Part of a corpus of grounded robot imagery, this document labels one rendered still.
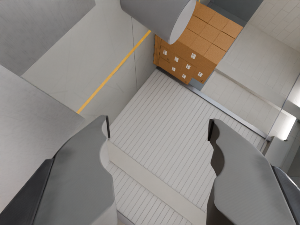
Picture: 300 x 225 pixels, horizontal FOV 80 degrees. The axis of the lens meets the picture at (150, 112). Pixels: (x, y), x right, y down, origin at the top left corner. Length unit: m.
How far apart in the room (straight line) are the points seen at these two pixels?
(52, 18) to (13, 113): 0.19
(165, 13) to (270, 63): 4.28
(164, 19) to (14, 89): 1.54
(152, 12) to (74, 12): 1.48
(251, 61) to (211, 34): 2.44
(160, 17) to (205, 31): 1.52
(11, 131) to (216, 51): 2.88
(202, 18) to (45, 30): 3.11
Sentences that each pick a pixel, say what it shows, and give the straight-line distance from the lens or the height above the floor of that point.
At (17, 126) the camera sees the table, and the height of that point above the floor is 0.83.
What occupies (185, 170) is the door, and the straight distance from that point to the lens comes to 4.03.
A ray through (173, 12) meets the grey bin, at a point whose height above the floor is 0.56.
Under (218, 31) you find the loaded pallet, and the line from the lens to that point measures 3.30.
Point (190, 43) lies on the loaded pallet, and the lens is 3.03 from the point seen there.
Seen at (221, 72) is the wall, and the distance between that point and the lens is 4.87.
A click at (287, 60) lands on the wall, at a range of 6.03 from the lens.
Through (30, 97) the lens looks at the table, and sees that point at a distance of 0.43.
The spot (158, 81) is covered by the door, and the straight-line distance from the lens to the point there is 4.40.
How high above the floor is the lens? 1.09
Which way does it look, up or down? 8 degrees down
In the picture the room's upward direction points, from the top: 125 degrees clockwise
